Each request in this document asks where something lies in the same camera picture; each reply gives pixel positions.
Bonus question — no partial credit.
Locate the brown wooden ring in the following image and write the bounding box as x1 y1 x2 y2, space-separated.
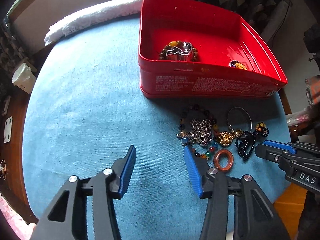
213 148 235 172

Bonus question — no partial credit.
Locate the black bead necklace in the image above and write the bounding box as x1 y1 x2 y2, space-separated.
235 121 270 162

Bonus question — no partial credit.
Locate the multicolour bead bracelet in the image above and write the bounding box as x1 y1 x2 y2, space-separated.
176 105 221 160

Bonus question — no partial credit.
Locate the silver chain necklace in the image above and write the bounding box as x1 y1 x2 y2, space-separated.
188 118 213 147

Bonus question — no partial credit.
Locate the gold filigree pendant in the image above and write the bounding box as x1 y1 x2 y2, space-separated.
216 131 235 147

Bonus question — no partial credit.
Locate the silver wire hoop bangle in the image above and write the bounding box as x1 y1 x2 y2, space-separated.
227 106 253 132

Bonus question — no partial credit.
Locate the amber bead necklace with pendant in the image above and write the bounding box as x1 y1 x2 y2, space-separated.
228 60 249 71

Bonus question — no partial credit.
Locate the brown wooden bead bracelet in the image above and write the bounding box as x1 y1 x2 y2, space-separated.
158 39 200 62

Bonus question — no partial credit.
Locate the plastic bag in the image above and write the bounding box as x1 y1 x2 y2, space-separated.
285 106 312 127

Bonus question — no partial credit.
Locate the pink bedding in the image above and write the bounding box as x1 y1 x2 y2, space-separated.
1 194 36 239

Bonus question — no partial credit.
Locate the red tin box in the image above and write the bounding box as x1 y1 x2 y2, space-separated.
138 0 287 98

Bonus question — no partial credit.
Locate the white bathroom scale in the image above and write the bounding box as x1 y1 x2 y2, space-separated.
3 116 13 143

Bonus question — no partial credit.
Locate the white waste bin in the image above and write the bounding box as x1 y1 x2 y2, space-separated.
12 63 36 94

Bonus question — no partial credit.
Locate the white folded towel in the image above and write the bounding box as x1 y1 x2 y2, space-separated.
44 0 143 46

